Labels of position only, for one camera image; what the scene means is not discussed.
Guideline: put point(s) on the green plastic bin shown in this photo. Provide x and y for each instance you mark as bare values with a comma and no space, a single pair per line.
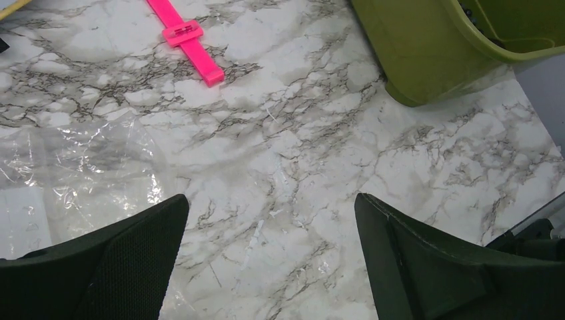
435,50

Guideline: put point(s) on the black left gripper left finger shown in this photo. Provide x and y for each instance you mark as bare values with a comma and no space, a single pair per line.
120,271

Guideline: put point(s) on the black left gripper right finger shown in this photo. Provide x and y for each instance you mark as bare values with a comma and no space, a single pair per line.
417,271

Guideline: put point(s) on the pink plastic bag clip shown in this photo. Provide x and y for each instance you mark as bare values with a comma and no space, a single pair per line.
185,35

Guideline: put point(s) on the clear zip top bag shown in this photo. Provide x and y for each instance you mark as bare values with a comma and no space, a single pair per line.
60,183

